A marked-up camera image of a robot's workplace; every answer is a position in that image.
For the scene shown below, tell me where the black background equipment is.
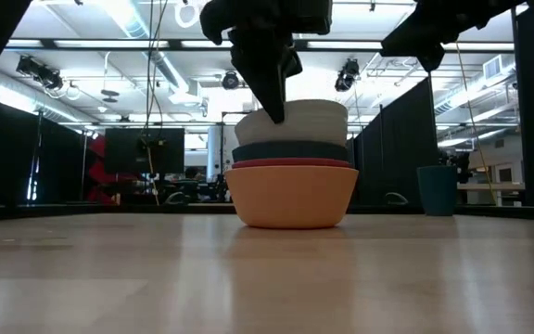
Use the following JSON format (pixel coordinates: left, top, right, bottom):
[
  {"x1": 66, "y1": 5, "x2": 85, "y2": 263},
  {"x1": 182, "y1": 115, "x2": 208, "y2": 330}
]
[{"x1": 439, "y1": 148, "x2": 473, "y2": 185}]

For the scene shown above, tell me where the white air vent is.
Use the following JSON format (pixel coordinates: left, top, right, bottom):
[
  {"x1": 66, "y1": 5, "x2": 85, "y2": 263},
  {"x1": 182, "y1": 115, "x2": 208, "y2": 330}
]
[{"x1": 482, "y1": 54, "x2": 516, "y2": 83}]

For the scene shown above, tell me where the crimson red bowl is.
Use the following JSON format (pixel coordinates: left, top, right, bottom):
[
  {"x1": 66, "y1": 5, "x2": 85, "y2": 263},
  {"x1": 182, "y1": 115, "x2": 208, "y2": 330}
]
[{"x1": 231, "y1": 157, "x2": 354, "y2": 170}]

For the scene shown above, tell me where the dark blue cup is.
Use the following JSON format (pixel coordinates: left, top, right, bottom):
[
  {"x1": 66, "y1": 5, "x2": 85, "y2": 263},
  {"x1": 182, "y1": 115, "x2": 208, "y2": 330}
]
[{"x1": 416, "y1": 165, "x2": 459, "y2": 217}]

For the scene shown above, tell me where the white cylindrical column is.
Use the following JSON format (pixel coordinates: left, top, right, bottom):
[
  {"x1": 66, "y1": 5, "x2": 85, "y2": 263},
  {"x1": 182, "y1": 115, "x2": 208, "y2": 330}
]
[{"x1": 206, "y1": 125, "x2": 224, "y2": 183}]

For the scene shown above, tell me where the yellow hanging cable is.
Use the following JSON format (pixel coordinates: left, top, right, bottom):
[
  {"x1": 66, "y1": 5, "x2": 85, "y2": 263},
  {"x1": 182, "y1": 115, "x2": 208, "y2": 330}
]
[{"x1": 454, "y1": 42, "x2": 499, "y2": 206}]

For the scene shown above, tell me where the black stage light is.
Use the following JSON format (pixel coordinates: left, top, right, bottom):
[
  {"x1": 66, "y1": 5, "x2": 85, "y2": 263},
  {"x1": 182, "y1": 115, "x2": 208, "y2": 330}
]
[
  {"x1": 222, "y1": 70, "x2": 241, "y2": 91},
  {"x1": 334, "y1": 58, "x2": 361, "y2": 93},
  {"x1": 15, "y1": 55, "x2": 64, "y2": 92}
]

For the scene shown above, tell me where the teal bowl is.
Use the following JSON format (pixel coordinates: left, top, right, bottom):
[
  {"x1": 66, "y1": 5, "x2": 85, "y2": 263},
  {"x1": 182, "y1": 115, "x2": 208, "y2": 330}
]
[{"x1": 232, "y1": 140, "x2": 350, "y2": 163}]

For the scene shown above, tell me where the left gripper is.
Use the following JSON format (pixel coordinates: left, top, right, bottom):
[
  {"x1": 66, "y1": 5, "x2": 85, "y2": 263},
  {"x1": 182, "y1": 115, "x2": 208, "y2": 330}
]
[{"x1": 199, "y1": 0, "x2": 333, "y2": 125}]

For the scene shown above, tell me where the white bowl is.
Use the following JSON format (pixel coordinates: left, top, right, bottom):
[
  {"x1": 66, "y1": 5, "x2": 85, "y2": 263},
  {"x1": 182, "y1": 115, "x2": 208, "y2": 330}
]
[{"x1": 234, "y1": 98, "x2": 350, "y2": 148}]

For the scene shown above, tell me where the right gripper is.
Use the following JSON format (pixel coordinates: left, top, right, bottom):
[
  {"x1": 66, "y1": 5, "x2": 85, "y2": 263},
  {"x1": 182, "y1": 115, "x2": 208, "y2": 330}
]
[{"x1": 380, "y1": 0, "x2": 487, "y2": 73}]

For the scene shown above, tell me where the light orange bowl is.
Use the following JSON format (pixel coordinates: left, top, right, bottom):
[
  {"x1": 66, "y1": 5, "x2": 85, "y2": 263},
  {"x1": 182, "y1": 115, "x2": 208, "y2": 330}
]
[{"x1": 223, "y1": 165, "x2": 360, "y2": 230}]

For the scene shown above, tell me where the wooden background desk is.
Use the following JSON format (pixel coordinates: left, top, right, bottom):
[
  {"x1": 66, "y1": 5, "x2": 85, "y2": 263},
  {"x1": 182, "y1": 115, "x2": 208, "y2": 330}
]
[{"x1": 456, "y1": 182, "x2": 526, "y2": 206}]

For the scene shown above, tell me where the black hanging cable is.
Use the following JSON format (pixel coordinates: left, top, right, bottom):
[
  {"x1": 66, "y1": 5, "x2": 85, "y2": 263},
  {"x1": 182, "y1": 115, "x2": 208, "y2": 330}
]
[{"x1": 142, "y1": 0, "x2": 164, "y2": 206}]

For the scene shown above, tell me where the black aluminium table frame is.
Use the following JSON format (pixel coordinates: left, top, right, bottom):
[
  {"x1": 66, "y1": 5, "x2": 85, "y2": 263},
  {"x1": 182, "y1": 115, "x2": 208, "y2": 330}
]
[{"x1": 0, "y1": 190, "x2": 534, "y2": 223}]

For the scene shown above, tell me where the black flat monitor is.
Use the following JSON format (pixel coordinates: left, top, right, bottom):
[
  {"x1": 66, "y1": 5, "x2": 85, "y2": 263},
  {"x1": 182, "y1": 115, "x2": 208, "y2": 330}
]
[{"x1": 104, "y1": 128, "x2": 185, "y2": 175}]

